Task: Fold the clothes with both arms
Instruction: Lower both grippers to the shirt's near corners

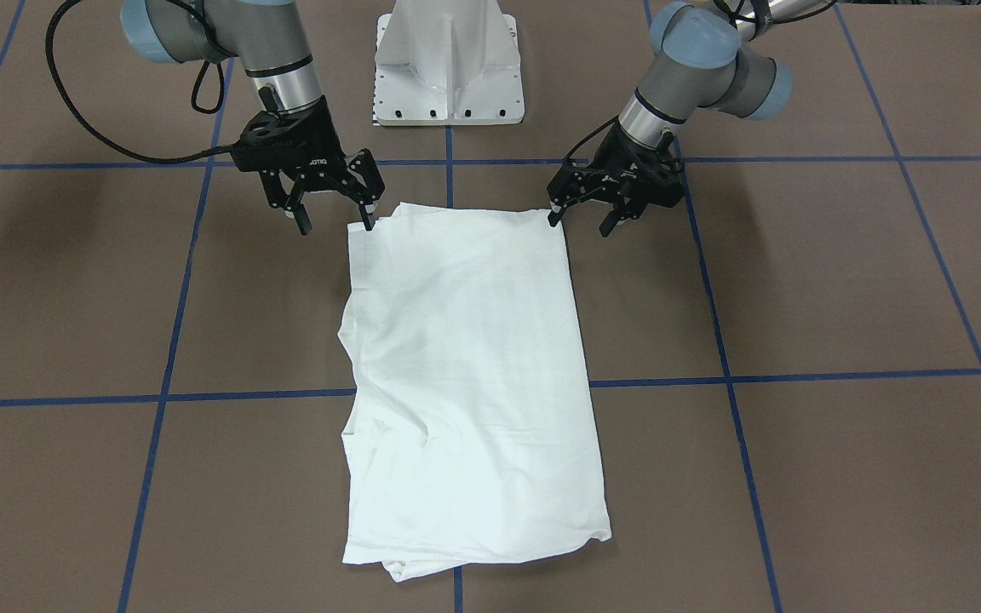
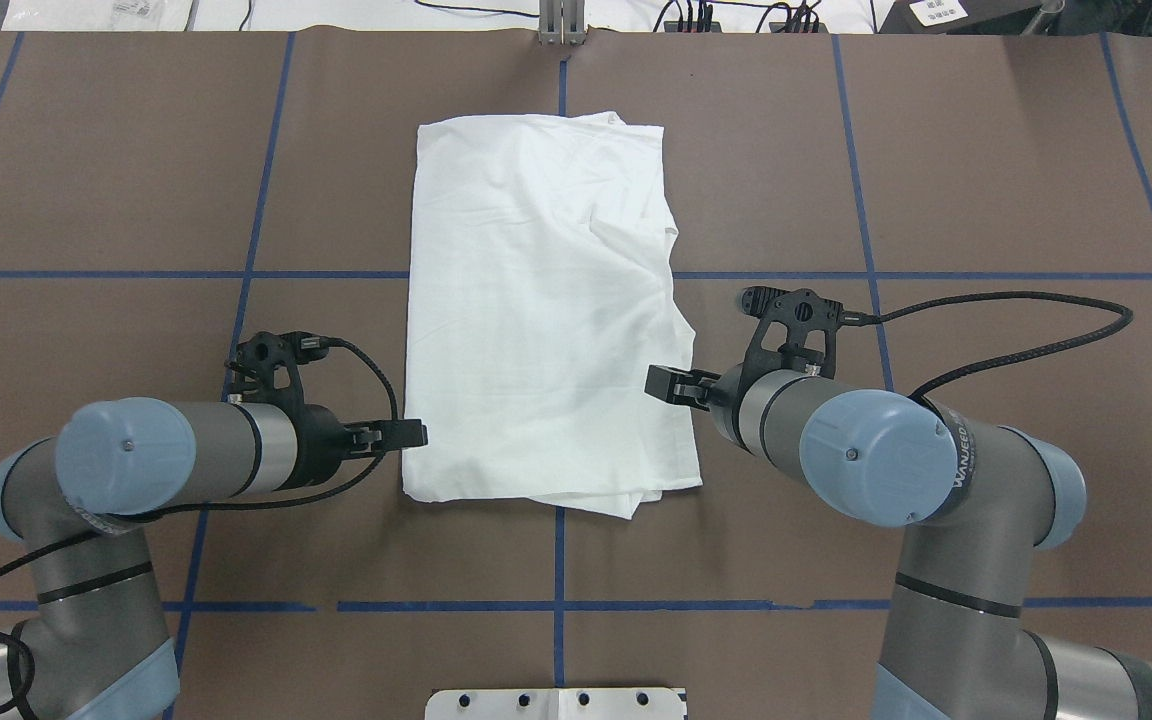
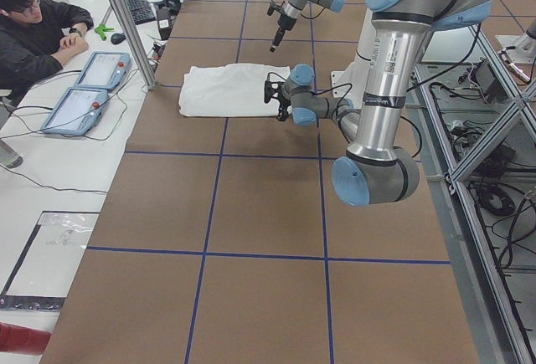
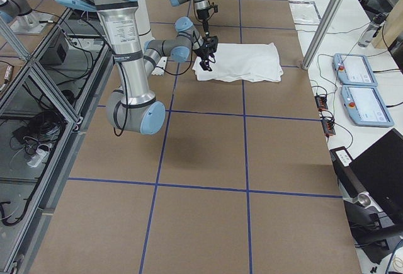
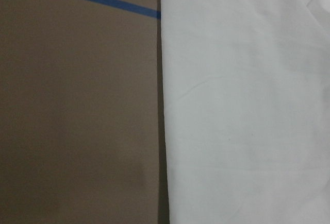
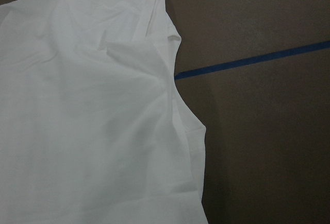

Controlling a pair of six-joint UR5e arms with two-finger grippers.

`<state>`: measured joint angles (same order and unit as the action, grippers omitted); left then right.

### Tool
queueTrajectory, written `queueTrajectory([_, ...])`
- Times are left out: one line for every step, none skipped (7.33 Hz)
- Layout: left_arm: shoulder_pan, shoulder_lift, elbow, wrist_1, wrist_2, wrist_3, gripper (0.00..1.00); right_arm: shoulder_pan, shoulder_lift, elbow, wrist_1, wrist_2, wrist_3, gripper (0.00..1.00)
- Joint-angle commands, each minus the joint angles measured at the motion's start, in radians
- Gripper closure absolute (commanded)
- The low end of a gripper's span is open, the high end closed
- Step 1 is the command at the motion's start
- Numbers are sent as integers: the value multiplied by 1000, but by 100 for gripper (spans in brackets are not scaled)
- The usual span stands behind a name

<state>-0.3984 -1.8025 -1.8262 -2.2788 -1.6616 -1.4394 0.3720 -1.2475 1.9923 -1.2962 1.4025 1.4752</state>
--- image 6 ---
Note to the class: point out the white long sleeve printed shirt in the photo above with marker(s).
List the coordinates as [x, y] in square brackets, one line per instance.
[93, 129]

